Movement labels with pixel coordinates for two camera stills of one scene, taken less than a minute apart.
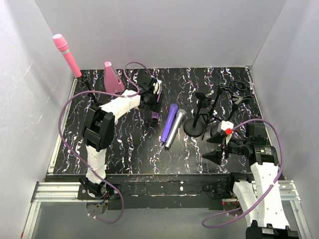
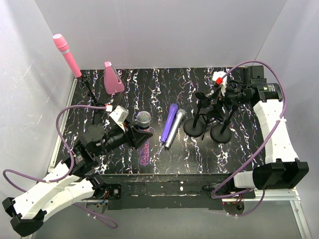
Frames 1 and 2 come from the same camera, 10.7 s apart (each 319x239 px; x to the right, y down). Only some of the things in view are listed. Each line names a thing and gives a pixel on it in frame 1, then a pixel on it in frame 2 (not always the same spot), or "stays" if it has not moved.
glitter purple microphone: x=155 y=115 → x=143 y=119
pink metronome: x=113 y=83 stays
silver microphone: x=180 y=115 stays
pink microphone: x=63 y=45 stays
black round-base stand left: x=194 y=127 stays
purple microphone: x=173 y=108 stays
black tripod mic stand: x=90 y=95 stays
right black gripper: x=223 y=148 → x=217 y=97
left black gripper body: x=154 y=106 → x=132 y=134
